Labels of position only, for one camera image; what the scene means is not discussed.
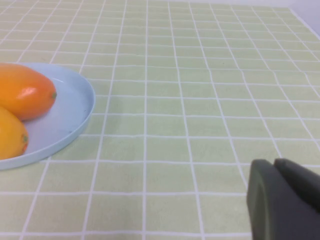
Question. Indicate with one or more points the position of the orange mango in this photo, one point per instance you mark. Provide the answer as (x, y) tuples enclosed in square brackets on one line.
[(25, 92)]

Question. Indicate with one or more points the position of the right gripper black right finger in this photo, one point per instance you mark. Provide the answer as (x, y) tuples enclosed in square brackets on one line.
[(302, 182)]

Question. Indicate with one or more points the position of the green checked tablecloth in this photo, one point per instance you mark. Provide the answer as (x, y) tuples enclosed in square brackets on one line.
[(175, 100)]

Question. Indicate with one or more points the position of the light blue round plate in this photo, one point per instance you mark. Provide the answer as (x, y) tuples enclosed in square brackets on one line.
[(67, 107)]

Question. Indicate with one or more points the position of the yellow mango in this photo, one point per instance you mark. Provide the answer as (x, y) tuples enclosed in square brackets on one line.
[(10, 135)]

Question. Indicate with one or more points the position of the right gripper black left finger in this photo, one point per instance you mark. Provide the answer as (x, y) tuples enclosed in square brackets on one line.
[(275, 207)]

